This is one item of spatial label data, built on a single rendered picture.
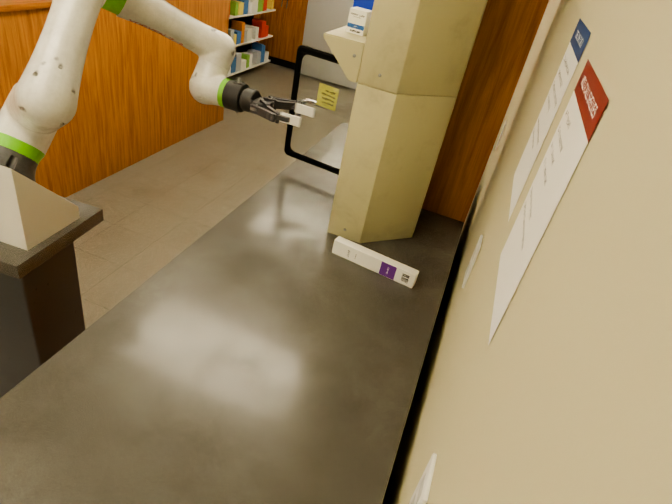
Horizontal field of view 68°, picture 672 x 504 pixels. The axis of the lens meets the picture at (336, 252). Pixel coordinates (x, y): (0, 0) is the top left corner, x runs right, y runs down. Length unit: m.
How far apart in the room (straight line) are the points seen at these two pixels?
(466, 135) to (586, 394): 1.51
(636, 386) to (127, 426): 0.90
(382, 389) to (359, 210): 0.59
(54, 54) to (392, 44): 0.80
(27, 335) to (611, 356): 1.57
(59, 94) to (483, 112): 1.20
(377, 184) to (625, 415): 1.27
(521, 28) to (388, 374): 1.07
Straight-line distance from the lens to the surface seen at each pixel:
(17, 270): 1.41
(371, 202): 1.48
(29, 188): 1.39
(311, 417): 1.03
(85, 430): 1.03
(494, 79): 1.69
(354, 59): 1.37
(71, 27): 1.41
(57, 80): 1.36
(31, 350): 1.73
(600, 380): 0.26
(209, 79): 1.71
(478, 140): 1.74
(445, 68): 1.42
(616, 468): 0.22
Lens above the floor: 1.76
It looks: 33 degrees down
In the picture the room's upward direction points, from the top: 12 degrees clockwise
